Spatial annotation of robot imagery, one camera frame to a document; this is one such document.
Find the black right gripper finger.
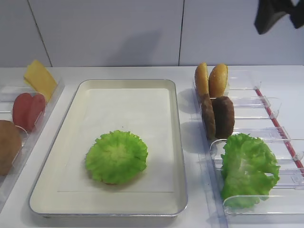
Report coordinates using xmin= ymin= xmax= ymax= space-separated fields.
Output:
xmin=289 ymin=0 xmax=304 ymax=29

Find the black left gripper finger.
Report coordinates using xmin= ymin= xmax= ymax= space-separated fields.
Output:
xmin=254 ymin=0 xmax=289 ymax=35

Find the brown meat patty front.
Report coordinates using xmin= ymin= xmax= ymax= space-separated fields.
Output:
xmin=212 ymin=96 xmax=235 ymax=139

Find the brown meat patty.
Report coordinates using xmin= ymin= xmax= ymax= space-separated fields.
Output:
xmin=212 ymin=96 xmax=235 ymax=139
xmin=200 ymin=94 xmax=216 ymax=140

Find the brown meat patty rear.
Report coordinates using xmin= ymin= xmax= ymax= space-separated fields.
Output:
xmin=200 ymin=94 xmax=216 ymax=140

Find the green lettuce leaf in rack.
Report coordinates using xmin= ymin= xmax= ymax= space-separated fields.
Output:
xmin=220 ymin=133 xmax=280 ymax=209

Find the green lettuce on tray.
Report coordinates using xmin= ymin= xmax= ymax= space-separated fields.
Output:
xmin=85 ymin=130 xmax=148 ymax=185

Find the yellow cheese slice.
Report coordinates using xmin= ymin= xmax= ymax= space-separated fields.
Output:
xmin=24 ymin=59 xmax=57 ymax=102

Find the red tomato slice right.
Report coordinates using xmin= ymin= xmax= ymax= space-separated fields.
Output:
xmin=26 ymin=94 xmax=46 ymax=132

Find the red tomato slice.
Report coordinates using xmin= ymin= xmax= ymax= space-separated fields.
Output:
xmin=12 ymin=93 xmax=32 ymax=129
xmin=26 ymin=94 xmax=46 ymax=132

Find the red tomato slice left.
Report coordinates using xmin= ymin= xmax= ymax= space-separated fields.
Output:
xmin=12 ymin=93 xmax=32 ymax=129

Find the bun half right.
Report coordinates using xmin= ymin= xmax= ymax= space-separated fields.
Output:
xmin=209 ymin=64 xmax=228 ymax=98

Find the bun half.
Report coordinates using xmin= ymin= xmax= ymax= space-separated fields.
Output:
xmin=194 ymin=62 xmax=209 ymax=96
xmin=209 ymin=64 xmax=228 ymax=98

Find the bun half left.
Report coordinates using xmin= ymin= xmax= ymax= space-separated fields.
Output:
xmin=194 ymin=62 xmax=209 ymax=96

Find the clear acrylic right rack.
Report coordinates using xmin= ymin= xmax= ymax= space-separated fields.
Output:
xmin=192 ymin=70 xmax=304 ymax=228

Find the clear acrylic rack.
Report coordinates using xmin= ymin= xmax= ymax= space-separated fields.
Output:
xmin=0 ymin=76 xmax=65 ymax=209
xmin=192 ymin=70 xmax=304 ymax=228

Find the white tray liner paper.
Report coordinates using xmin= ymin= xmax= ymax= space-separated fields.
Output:
xmin=59 ymin=88 xmax=175 ymax=192

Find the clear acrylic left rack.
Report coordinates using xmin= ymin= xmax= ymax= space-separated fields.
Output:
xmin=0 ymin=76 xmax=65 ymax=209

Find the brown bun top left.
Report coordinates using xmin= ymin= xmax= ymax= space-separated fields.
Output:
xmin=0 ymin=120 xmax=22 ymax=176

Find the metal baking tray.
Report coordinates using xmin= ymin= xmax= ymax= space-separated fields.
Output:
xmin=29 ymin=79 xmax=188 ymax=217

